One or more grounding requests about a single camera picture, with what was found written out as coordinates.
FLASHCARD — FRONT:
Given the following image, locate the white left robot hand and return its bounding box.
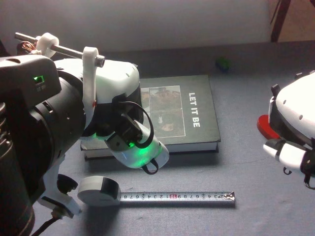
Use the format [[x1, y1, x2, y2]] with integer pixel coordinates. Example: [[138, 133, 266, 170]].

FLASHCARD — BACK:
[[54, 58, 170, 175]]

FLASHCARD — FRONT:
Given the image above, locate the white measuring tape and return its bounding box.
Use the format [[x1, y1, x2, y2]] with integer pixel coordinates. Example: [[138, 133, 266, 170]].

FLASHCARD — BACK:
[[77, 176, 236, 207]]

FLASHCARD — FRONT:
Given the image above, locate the black Let It Be album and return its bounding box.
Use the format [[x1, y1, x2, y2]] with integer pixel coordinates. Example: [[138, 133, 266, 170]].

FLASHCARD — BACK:
[[80, 74, 221, 161]]

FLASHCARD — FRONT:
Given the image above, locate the green and blue toy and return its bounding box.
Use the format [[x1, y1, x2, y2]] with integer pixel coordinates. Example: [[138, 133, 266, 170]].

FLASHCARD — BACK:
[[215, 57, 232, 73]]

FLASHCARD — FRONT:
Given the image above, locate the red heart block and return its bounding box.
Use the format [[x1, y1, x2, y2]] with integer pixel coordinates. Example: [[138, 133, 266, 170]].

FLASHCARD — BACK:
[[257, 114, 281, 140]]

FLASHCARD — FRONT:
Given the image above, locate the grey table cloth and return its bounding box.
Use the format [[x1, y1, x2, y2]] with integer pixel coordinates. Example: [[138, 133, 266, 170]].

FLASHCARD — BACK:
[[0, 40, 315, 236]]

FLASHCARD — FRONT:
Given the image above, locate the dark brown wooden stand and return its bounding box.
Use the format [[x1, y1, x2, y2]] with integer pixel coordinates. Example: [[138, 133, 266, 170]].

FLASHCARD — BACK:
[[270, 0, 292, 42]]

